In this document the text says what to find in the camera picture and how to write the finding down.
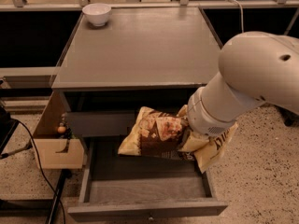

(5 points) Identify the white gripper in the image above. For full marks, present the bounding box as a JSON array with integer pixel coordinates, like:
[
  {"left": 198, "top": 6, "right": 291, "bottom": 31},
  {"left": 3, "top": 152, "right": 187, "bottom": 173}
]
[{"left": 177, "top": 87, "right": 235, "bottom": 152}]

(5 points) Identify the brown chip bag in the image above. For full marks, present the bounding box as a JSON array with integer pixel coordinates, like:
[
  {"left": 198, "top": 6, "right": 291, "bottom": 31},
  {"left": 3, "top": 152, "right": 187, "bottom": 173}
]
[{"left": 118, "top": 106, "right": 238, "bottom": 173}]

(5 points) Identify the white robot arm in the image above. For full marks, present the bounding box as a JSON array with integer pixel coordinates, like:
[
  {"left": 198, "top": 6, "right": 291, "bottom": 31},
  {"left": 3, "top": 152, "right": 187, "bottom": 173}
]
[{"left": 180, "top": 32, "right": 299, "bottom": 152}]

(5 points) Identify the grey wooden drawer cabinet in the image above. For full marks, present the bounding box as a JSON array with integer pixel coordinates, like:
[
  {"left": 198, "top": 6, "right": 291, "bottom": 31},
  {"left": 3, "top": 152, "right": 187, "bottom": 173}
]
[{"left": 50, "top": 6, "right": 225, "bottom": 151}]

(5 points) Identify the open grey middle drawer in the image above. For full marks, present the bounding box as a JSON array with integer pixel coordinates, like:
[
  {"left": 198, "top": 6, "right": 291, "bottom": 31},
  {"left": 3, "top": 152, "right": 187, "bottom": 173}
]
[{"left": 68, "top": 136, "right": 227, "bottom": 222}]

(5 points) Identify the closed grey top drawer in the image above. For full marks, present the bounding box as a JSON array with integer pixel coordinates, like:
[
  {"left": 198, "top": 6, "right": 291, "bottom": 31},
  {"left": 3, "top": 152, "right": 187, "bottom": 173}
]
[{"left": 66, "top": 111, "right": 135, "bottom": 137}]

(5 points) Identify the small orange ball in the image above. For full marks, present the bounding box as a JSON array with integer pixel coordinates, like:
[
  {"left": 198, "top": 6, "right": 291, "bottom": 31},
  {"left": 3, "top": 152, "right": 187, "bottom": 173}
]
[{"left": 57, "top": 126, "right": 66, "bottom": 133}]

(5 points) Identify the black stand leg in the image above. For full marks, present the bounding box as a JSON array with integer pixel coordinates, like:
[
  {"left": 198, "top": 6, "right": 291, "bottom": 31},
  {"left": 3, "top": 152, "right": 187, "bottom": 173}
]
[{"left": 45, "top": 169, "right": 72, "bottom": 224}]

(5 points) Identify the light wooden side box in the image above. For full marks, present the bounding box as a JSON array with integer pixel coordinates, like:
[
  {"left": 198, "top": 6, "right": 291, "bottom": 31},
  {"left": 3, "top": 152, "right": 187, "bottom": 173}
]
[{"left": 33, "top": 92, "right": 85, "bottom": 169}]

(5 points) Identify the white ceramic bowl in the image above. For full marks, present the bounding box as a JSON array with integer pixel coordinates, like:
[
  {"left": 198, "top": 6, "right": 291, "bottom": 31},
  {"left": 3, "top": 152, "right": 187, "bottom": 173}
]
[{"left": 82, "top": 3, "right": 112, "bottom": 26}]

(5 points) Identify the black equipment at left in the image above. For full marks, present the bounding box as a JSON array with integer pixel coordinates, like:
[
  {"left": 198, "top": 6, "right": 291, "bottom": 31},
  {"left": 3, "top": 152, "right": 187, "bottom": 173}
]
[{"left": 0, "top": 107, "right": 19, "bottom": 154}]

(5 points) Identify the black cable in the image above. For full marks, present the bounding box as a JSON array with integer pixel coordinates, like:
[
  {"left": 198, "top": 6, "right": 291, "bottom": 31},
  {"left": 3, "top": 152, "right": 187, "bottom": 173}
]
[{"left": 10, "top": 118, "right": 66, "bottom": 224}]

